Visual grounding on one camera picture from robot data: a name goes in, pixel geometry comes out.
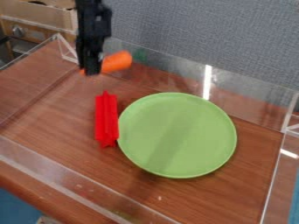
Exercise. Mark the cardboard box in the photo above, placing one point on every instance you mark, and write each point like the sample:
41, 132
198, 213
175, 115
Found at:
49, 12

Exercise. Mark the orange toy carrot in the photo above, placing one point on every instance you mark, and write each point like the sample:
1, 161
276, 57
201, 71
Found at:
122, 60

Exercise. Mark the clear acrylic triangle bracket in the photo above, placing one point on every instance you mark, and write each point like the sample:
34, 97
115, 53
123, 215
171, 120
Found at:
67, 51

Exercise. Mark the wooden shelf with knob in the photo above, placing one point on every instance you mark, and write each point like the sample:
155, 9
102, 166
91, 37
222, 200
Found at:
33, 31

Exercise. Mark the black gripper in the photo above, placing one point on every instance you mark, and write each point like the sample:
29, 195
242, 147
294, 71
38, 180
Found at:
94, 17

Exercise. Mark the green round plate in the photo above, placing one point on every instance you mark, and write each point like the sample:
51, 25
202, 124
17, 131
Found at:
177, 135

